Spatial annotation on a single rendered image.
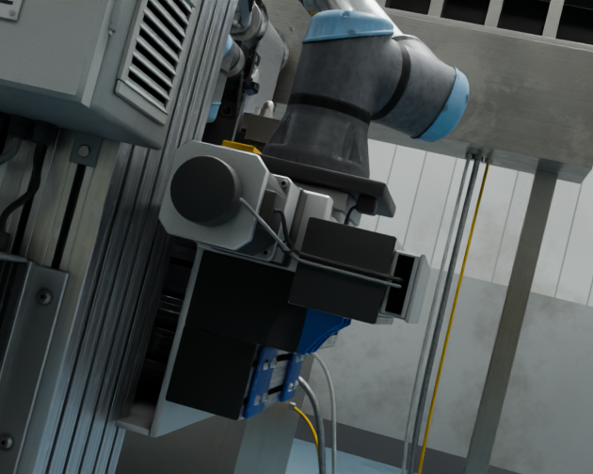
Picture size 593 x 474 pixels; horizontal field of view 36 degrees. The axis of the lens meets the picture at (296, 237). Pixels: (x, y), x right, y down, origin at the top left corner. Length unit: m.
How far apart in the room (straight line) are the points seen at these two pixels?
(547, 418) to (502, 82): 2.07
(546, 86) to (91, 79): 1.86
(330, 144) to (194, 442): 0.87
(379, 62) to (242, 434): 0.89
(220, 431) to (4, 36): 1.25
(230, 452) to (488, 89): 1.18
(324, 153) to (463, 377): 3.05
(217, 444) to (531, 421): 2.49
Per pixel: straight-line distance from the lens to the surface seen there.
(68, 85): 0.72
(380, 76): 1.25
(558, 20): 2.53
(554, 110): 2.46
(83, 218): 0.92
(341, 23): 1.24
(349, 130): 1.21
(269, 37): 2.30
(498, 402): 2.55
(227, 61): 1.92
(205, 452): 1.88
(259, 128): 2.12
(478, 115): 2.45
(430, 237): 4.18
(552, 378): 4.18
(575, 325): 4.19
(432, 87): 1.30
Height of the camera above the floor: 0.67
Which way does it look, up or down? 3 degrees up
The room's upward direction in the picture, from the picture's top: 14 degrees clockwise
